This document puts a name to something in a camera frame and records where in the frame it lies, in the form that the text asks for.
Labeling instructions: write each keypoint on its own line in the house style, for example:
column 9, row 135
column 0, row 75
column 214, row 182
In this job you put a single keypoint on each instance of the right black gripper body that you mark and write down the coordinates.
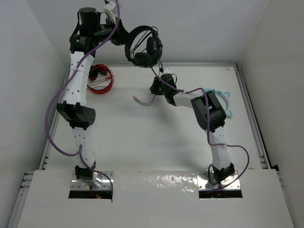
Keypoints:
column 158, row 89

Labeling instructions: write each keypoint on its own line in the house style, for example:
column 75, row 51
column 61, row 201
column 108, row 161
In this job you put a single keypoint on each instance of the black wired headphones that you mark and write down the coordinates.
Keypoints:
column 144, row 47

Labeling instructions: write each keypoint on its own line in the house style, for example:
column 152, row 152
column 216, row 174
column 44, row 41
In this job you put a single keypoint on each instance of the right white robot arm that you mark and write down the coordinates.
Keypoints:
column 210, row 116

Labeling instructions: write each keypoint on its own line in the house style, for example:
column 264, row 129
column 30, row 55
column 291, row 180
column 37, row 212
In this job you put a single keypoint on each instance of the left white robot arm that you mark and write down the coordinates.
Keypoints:
column 74, row 109

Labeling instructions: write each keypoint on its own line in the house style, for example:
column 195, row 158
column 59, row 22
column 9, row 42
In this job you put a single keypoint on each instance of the red headphones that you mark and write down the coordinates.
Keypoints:
column 100, row 79

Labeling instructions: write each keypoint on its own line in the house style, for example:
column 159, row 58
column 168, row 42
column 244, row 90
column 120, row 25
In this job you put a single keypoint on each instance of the teal cat ear headphones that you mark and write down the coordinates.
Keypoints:
column 224, row 99

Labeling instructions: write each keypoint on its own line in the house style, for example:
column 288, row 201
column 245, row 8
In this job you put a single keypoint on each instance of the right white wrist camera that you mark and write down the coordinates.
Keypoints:
column 165, row 70

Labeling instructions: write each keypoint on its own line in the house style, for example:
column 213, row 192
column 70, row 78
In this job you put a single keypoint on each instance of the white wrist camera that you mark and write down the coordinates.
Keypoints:
column 165, row 70
column 111, row 10

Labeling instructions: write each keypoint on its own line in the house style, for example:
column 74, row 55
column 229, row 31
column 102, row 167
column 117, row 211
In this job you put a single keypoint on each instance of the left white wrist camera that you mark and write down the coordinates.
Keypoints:
column 111, row 10

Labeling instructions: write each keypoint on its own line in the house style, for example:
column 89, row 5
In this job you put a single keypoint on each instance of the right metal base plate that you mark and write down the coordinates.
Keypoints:
column 206, row 181

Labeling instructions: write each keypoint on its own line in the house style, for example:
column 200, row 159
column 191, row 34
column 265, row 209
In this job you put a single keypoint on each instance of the metal base plate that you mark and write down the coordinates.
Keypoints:
column 99, row 183
column 206, row 181

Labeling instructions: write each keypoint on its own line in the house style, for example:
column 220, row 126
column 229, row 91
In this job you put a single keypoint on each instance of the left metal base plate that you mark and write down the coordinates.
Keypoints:
column 99, row 183

